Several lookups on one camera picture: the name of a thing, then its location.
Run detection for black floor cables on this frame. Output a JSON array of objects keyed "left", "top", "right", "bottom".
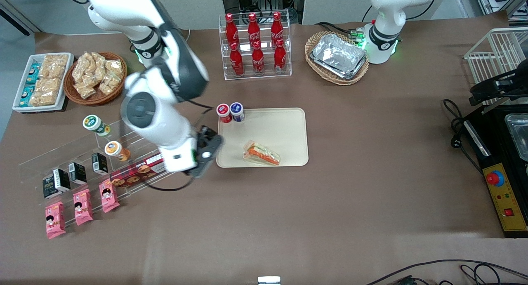
[{"left": 365, "top": 259, "right": 528, "bottom": 285}]

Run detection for green lid jar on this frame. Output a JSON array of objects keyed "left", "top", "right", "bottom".
[{"left": 82, "top": 115, "right": 111, "bottom": 137}]

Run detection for stacked foil trays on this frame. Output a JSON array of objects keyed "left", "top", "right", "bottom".
[{"left": 310, "top": 33, "right": 368, "bottom": 80}]

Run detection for red lid jar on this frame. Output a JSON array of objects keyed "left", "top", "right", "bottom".
[{"left": 216, "top": 104, "right": 232, "bottom": 124}]

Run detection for triangular sandwich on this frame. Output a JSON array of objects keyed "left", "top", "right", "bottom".
[{"left": 243, "top": 140, "right": 281, "bottom": 166}]

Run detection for black sealing machine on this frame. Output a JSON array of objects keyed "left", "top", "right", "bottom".
[{"left": 462, "top": 106, "right": 528, "bottom": 238}]

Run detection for white rectangular snack tray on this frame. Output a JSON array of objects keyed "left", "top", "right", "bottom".
[{"left": 12, "top": 53, "right": 75, "bottom": 113}]

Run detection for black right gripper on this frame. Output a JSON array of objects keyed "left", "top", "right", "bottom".
[{"left": 188, "top": 126, "right": 224, "bottom": 179}]

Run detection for red cola bottle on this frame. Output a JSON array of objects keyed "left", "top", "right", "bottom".
[
  {"left": 247, "top": 13, "right": 261, "bottom": 44},
  {"left": 225, "top": 14, "right": 240, "bottom": 46},
  {"left": 274, "top": 39, "right": 287, "bottom": 74},
  {"left": 252, "top": 41, "right": 265, "bottom": 75},
  {"left": 229, "top": 42, "right": 245, "bottom": 76},
  {"left": 271, "top": 12, "right": 284, "bottom": 42}
]

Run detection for wrapped cracker pack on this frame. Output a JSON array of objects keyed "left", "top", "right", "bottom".
[
  {"left": 30, "top": 78, "right": 62, "bottom": 107},
  {"left": 40, "top": 54, "right": 69, "bottom": 80}
]

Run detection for small black carton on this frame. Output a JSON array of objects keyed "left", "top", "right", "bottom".
[
  {"left": 68, "top": 163, "right": 87, "bottom": 185},
  {"left": 53, "top": 168, "right": 71, "bottom": 192},
  {"left": 92, "top": 153, "right": 108, "bottom": 175},
  {"left": 42, "top": 174, "right": 61, "bottom": 199}
]

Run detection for dark equipment rack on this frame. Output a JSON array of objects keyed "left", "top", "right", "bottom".
[{"left": 222, "top": 0, "right": 306, "bottom": 26}]

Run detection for pink snack pack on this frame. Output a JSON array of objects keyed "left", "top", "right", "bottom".
[
  {"left": 99, "top": 180, "right": 120, "bottom": 213},
  {"left": 45, "top": 202, "right": 66, "bottom": 239},
  {"left": 73, "top": 189, "right": 94, "bottom": 226}
]

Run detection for metal tray in machine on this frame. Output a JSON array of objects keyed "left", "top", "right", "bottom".
[{"left": 504, "top": 114, "right": 528, "bottom": 162}]

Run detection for clear acrylic tiered shelf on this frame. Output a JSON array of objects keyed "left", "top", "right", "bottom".
[{"left": 19, "top": 112, "right": 184, "bottom": 226}]

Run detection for orange lid jar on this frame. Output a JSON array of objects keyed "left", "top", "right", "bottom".
[{"left": 104, "top": 141, "right": 131, "bottom": 162}]

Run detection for red emergency stop button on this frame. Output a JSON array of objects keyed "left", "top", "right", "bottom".
[{"left": 486, "top": 170, "right": 505, "bottom": 187}]

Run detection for black power cable with plug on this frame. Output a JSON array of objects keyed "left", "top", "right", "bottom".
[{"left": 443, "top": 98, "right": 484, "bottom": 175}]

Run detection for clear acrylic bottle rack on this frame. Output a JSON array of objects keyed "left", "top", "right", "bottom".
[{"left": 219, "top": 10, "right": 292, "bottom": 81}]

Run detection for clear bag of crackers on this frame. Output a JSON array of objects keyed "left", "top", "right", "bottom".
[
  {"left": 98, "top": 73, "right": 122, "bottom": 97},
  {"left": 72, "top": 52, "right": 94, "bottom": 82},
  {"left": 97, "top": 53, "right": 124, "bottom": 76},
  {"left": 74, "top": 80, "right": 97, "bottom": 100}
]

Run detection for white wire basket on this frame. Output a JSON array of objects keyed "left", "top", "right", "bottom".
[{"left": 464, "top": 27, "right": 528, "bottom": 108}]

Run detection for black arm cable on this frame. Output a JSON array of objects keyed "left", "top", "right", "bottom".
[{"left": 142, "top": 97, "right": 220, "bottom": 192}]

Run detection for red cookie box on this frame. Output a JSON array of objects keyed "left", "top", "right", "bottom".
[{"left": 109, "top": 152, "right": 168, "bottom": 188}]

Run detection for light wicker basket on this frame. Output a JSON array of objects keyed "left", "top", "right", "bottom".
[{"left": 305, "top": 31, "right": 370, "bottom": 86}]

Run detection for metal frame shelf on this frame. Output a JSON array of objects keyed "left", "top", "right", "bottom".
[{"left": 472, "top": 0, "right": 528, "bottom": 26}]

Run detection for brown wicker basket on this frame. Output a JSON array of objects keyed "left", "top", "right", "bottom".
[{"left": 64, "top": 51, "right": 128, "bottom": 106}]

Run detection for teal snack pack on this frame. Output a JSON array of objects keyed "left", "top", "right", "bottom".
[
  {"left": 19, "top": 85, "right": 35, "bottom": 107},
  {"left": 26, "top": 64, "right": 41, "bottom": 85}
]

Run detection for beige plastic tray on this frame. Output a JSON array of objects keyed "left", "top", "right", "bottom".
[{"left": 216, "top": 108, "right": 309, "bottom": 168}]

